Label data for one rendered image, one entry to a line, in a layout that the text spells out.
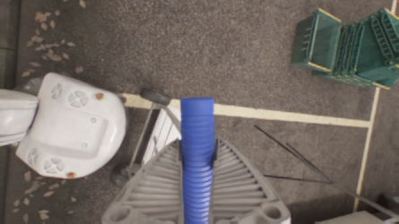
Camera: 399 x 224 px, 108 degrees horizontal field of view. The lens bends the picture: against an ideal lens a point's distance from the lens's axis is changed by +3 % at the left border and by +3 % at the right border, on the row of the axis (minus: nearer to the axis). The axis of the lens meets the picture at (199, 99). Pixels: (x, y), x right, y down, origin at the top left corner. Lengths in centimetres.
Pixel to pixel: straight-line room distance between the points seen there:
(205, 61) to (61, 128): 118
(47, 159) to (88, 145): 18
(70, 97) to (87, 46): 51
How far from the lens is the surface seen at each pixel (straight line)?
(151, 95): 112
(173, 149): 16
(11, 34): 158
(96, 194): 169
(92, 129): 114
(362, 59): 226
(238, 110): 166
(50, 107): 121
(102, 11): 150
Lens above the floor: 135
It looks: 70 degrees down
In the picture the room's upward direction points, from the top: 105 degrees clockwise
